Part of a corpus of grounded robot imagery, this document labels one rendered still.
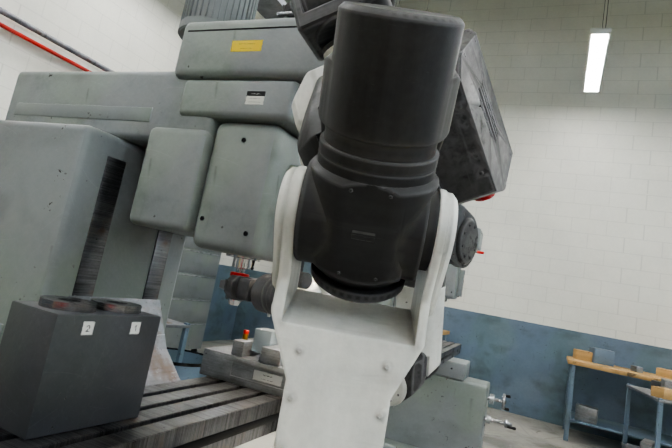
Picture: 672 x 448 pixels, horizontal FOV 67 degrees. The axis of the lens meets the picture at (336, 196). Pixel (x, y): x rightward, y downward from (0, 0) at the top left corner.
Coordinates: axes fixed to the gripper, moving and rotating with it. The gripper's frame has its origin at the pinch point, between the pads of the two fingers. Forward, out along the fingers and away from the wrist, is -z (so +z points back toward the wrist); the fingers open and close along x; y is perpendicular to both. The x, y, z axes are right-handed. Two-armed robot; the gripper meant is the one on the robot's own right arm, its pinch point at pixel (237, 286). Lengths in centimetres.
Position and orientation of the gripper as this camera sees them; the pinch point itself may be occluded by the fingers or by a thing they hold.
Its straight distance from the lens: 130.7
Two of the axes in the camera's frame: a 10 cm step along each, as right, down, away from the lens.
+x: -6.5, -2.4, -7.2
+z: 7.4, 0.2, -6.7
